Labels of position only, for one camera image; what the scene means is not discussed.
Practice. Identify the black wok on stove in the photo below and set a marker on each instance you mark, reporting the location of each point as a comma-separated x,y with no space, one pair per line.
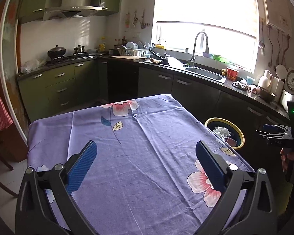
56,52

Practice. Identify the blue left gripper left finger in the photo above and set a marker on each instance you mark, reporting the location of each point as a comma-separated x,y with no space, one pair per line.
78,166

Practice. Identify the white water heater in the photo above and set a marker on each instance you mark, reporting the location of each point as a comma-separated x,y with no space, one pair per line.
278,16

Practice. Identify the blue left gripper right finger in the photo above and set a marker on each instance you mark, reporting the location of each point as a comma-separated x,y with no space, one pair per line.
212,168

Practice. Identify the dark base cabinets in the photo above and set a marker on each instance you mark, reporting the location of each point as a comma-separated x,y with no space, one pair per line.
203,98

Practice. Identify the steel range hood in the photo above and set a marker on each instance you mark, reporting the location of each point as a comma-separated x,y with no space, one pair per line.
63,9

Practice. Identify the green drawer cabinets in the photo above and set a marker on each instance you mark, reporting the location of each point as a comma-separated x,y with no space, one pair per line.
53,91

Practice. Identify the yellow blue trash bin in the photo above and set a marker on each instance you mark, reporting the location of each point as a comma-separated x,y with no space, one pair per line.
236,133

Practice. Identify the wooden cutting board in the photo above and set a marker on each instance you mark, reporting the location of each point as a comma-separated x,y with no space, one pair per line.
129,58

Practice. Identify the purple floral tablecloth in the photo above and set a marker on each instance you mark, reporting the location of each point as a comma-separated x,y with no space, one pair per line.
146,178

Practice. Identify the white rice cooker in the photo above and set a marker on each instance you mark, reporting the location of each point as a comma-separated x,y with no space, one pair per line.
285,96

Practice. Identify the steel pot on stove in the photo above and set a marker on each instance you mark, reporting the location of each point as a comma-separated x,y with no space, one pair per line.
79,50

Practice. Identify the person's right hand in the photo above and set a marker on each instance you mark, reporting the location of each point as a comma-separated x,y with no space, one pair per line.
286,158

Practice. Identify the white electric kettle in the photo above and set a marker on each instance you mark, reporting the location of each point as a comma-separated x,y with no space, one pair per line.
265,80

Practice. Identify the red instant noodle cup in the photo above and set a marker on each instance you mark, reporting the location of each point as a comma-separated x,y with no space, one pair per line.
232,74

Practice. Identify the crumpled dish rag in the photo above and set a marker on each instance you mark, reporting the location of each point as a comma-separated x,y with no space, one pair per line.
241,86

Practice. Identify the white paper napkin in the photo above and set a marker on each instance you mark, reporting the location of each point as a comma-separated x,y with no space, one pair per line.
222,132

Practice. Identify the white dish rack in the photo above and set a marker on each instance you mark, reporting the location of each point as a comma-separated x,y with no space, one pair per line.
132,52

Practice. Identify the steel kitchen sink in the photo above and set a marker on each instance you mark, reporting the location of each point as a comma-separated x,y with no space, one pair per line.
207,74

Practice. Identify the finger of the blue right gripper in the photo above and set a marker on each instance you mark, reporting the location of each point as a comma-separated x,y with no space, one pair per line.
270,128

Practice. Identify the dark metal bowl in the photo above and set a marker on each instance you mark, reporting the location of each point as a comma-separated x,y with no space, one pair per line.
265,94

